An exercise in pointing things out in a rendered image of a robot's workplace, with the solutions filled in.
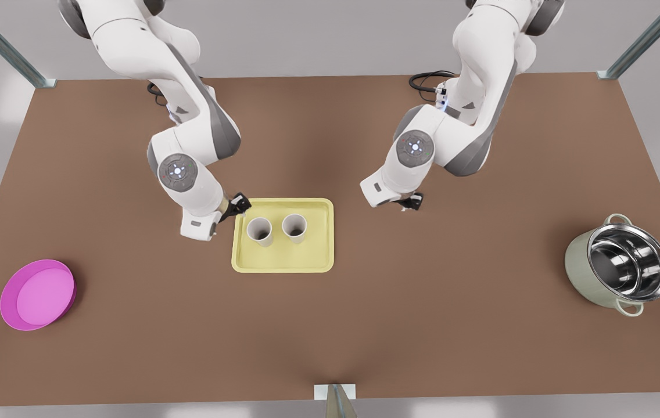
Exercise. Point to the silver frame post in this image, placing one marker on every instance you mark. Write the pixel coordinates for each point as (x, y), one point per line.
(649, 38)
(2, 43)
(337, 400)

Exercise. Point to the pink round bowl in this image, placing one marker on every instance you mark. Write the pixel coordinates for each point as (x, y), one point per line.
(38, 294)

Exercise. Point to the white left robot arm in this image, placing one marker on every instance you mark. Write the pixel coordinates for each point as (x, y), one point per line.
(452, 133)

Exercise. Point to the white IKEA cup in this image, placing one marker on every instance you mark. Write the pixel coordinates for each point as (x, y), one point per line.
(294, 227)
(261, 231)

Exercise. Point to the green pot with steel interior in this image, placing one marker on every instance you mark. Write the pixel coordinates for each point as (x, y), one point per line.
(620, 264)

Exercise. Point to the yellow rectangular tray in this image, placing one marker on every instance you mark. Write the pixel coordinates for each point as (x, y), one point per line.
(283, 235)

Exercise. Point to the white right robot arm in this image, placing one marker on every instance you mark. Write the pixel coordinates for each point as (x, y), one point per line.
(190, 133)

